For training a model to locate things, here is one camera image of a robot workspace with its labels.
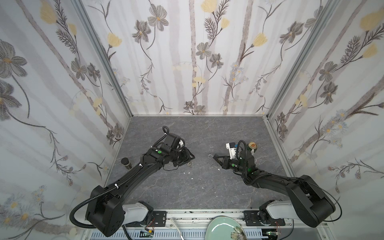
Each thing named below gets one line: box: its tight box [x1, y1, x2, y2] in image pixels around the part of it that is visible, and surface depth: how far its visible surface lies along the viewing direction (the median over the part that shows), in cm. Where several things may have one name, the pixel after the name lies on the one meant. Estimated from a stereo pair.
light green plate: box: [205, 215, 247, 240], surface depth 72 cm
